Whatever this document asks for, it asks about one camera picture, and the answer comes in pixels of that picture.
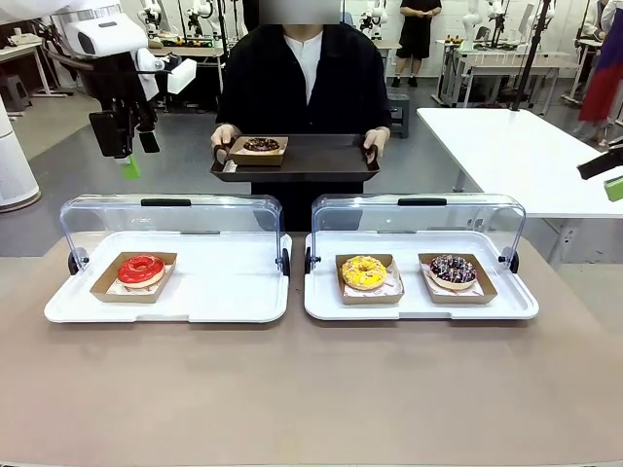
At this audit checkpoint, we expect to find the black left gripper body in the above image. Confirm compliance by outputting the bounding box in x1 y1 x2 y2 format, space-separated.
98 50 158 122

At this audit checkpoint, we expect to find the chocolate sprinkled donut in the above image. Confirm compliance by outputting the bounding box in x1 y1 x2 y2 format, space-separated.
242 136 281 155

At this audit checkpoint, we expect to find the brown cardboard donut box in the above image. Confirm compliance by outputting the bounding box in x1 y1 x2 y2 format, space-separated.
334 252 406 307
228 135 290 168
90 250 179 305
417 251 499 305

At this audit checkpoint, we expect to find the dark brown serving tray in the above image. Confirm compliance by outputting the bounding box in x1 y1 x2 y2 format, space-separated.
209 133 383 184

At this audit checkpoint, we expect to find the dark sprinkled donut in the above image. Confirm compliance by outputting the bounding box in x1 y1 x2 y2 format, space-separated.
428 254 479 289

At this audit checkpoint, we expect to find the person in red skirt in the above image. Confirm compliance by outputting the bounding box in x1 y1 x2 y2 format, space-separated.
577 0 623 143

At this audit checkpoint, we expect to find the person in black shirt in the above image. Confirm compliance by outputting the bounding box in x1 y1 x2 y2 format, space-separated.
215 0 393 233

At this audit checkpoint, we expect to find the red glazed donut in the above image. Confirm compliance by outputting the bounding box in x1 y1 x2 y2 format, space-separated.
116 253 166 288

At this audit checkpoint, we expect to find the standing person in black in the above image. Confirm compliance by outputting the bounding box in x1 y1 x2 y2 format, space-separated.
393 0 444 90

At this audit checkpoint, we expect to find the yellow sprinkled donut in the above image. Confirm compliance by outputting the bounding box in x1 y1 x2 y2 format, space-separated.
341 255 389 293

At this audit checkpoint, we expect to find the person's right hand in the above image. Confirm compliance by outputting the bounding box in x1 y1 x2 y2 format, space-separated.
209 123 242 162

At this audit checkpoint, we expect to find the person's left hand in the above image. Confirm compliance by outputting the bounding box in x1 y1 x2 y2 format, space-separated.
361 126 392 161

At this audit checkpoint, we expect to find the grey metal workbench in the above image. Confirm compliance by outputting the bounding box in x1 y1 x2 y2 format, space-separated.
145 42 229 114

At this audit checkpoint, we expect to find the white table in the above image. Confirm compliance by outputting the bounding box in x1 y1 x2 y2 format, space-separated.
416 106 623 267

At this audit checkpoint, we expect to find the white air purifier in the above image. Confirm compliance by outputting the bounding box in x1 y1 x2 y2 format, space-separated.
0 93 43 211

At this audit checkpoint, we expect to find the grey plastic stool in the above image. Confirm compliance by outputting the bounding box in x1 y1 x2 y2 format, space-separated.
0 76 33 109

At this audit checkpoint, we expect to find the white office desk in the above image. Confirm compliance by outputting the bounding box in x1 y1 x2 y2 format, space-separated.
0 37 68 99

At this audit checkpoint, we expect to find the clear dome lid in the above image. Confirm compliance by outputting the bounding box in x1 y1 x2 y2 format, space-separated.
305 193 529 276
58 193 293 278

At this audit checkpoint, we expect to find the white fenced workbench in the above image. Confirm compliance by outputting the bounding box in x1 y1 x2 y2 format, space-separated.
435 37 581 109

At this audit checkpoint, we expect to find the white plastic display tray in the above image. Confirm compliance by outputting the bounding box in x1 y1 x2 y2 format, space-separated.
304 229 541 323
44 229 294 325

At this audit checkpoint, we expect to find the dark grey step stool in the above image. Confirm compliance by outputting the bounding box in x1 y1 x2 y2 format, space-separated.
385 90 413 140

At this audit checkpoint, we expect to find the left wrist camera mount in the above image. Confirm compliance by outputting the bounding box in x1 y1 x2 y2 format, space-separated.
152 52 199 95

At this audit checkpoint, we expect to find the black left arm cable bundle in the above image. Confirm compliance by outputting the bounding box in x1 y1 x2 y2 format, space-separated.
40 13 106 99

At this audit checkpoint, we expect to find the black camera stand pole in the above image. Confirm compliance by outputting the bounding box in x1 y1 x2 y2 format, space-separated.
509 0 557 113

